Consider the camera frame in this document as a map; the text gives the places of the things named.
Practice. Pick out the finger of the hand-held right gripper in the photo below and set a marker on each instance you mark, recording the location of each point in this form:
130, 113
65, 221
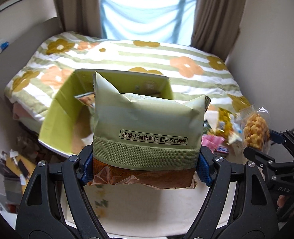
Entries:
258, 158
276, 138

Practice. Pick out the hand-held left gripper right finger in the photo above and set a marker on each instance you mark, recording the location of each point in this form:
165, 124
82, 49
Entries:
203, 170

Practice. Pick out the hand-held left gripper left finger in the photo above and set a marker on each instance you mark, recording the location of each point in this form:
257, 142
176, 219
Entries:
87, 165

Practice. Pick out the yellow waffle clear packet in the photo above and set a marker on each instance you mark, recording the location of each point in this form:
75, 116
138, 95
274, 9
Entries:
255, 132

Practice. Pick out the small dark snack packet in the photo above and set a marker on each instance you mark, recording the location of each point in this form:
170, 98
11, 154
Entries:
222, 149

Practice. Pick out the pink striped snack packet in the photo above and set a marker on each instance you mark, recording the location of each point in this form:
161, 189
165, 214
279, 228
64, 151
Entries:
212, 142

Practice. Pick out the blue white snack packet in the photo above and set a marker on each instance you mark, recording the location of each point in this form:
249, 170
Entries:
235, 135

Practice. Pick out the gold snack packet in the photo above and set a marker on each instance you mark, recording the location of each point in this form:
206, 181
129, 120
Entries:
225, 120

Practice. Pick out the green cardboard box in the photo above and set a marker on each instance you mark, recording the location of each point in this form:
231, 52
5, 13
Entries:
64, 114

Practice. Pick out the pale green cake packet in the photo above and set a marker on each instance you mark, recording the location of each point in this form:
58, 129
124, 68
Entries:
147, 124

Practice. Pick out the person's right hand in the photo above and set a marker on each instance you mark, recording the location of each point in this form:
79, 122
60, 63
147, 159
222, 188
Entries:
285, 201

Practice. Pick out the floral tablecloth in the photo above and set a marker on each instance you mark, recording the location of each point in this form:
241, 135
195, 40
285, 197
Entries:
147, 204

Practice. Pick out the grey box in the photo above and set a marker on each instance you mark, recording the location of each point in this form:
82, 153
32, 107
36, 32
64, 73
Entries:
12, 190

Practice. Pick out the pink pillow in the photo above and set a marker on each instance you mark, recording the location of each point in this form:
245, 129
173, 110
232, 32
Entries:
20, 110

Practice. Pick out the floral striped quilt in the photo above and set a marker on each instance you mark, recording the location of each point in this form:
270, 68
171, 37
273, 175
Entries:
112, 54

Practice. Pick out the grey headboard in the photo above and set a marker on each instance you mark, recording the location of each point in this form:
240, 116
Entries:
17, 54

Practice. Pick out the brown curtain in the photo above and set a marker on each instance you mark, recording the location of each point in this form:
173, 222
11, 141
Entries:
217, 15
77, 7

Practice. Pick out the blue white tissue pack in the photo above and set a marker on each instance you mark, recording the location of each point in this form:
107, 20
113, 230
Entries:
2, 45

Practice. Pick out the light blue cloth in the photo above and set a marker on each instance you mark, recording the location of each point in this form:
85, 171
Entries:
147, 17

